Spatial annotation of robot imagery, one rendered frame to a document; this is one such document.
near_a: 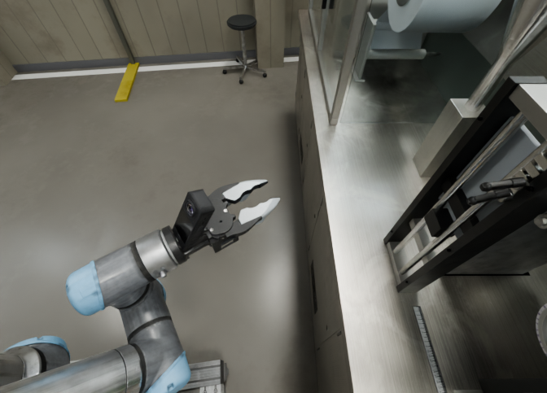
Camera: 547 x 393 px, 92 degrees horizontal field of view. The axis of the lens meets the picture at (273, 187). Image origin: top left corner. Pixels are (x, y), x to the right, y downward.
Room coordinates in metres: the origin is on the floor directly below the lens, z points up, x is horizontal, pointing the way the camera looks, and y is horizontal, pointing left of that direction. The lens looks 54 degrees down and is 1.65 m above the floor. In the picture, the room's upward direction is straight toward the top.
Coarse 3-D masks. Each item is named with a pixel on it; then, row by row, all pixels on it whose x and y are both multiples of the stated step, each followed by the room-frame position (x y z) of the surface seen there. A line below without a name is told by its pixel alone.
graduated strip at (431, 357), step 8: (416, 312) 0.15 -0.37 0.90; (416, 320) 0.13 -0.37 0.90; (424, 320) 0.13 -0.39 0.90; (424, 328) 0.11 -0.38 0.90; (424, 336) 0.09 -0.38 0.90; (424, 344) 0.07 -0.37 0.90; (432, 352) 0.06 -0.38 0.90; (432, 360) 0.04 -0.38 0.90; (432, 368) 0.03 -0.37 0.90; (440, 376) 0.01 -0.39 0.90; (440, 384) 0.00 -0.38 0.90; (440, 392) -0.02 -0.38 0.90
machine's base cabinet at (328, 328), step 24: (312, 120) 1.10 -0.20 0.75; (312, 144) 1.01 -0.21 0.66; (312, 168) 0.91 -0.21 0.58; (312, 192) 0.81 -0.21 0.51; (312, 216) 0.71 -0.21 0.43; (312, 240) 0.61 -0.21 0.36; (312, 264) 0.50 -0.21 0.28; (312, 288) 0.40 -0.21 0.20; (336, 312) 0.18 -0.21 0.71; (336, 336) 0.12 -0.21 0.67; (336, 360) 0.06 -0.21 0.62; (336, 384) -0.01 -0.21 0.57
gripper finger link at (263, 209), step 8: (272, 200) 0.27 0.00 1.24; (248, 208) 0.26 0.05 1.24; (256, 208) 0.26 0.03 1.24; (264, 208) 0.26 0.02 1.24; (272, 208) 0.26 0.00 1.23; (240, 216) 0.24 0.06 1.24; (248, 216) 0.24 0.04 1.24; (256, 216) 0.24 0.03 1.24; (264, 216) 0.24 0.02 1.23; (256, 224) 0.25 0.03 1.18
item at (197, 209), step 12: (192, 192) 0.23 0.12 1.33; (204, 192) 0.23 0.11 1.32; (192, 204) 0.21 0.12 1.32; (204, 204) 0.21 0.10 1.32; (180, 216) 0.22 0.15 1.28; (192, 216) 0.20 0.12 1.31; (204, 216) 0.20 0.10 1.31; (180, 228) 0.21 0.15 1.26; (192, 228) 0.19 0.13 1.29; (204, 228) 0.20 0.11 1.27; (180, 240) 0.19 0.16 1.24; (192, 240) 0.19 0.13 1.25
